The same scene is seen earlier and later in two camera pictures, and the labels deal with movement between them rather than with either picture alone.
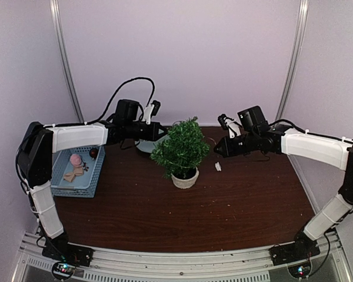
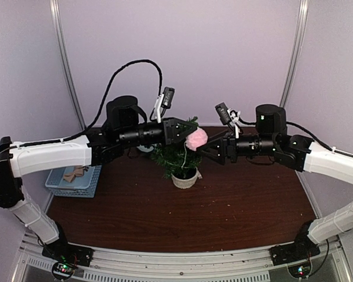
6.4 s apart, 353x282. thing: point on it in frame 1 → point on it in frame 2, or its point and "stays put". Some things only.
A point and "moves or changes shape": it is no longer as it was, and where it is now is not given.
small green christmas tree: x=181 y=154 stays put
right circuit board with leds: x=300 y=271 stays put
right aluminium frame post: x=292 y=64 stays put
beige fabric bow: x=70 y=177 stays put
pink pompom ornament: x=76 y=160 moves or changes shape
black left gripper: x=153 y=136 → x=170 y=134
